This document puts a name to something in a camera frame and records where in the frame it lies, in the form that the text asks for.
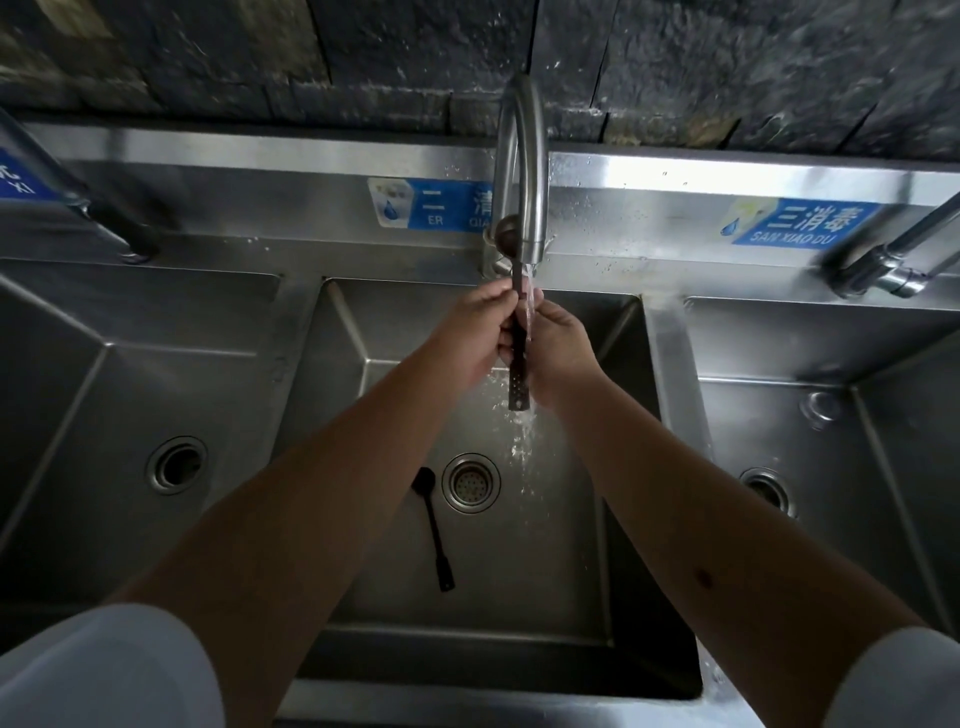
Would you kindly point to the person's left hand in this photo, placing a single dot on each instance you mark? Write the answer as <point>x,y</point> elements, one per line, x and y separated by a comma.
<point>469,330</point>

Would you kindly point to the person's right hand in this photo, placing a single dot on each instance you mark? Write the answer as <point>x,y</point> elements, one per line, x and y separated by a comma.
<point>559,349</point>

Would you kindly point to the person's right fingers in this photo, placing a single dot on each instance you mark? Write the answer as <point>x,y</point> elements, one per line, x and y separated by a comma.
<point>534,330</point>

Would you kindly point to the person's left fingers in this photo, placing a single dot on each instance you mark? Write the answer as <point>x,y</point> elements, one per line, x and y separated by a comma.
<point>504,315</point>

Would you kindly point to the person's left forearm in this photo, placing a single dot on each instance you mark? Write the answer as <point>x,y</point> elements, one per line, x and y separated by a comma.
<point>300,517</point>

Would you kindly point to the person's right forearm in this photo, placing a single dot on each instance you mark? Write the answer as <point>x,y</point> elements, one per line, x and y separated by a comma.
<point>720,540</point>

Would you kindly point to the stainless steel triple sink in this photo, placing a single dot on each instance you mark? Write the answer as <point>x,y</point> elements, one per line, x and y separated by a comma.
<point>480,420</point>

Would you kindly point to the blue and white label sticker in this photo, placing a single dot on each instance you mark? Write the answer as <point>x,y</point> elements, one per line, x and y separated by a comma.
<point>431,204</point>
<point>802,221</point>
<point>16,178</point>

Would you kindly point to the curved steel faucet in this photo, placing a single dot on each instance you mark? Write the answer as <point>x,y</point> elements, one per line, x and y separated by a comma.
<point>523,165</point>

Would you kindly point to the round steel drain strainer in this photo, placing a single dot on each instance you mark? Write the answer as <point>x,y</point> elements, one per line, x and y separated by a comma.
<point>470,483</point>

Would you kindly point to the round steel overflow cap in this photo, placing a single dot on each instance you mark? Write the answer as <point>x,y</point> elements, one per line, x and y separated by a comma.
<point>822,406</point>

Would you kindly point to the steel faucet pipe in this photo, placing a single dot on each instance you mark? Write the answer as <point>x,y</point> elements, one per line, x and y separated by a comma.
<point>82,199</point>
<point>896,259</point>

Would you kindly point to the white right sleeve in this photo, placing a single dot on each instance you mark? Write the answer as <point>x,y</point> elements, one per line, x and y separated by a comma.
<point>900,679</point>

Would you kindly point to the white sleeve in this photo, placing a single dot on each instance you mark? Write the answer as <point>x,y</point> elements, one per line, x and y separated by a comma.
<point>97,667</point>
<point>900,679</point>

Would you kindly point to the white left sleeve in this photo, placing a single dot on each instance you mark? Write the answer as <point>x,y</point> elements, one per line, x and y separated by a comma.
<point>97,667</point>

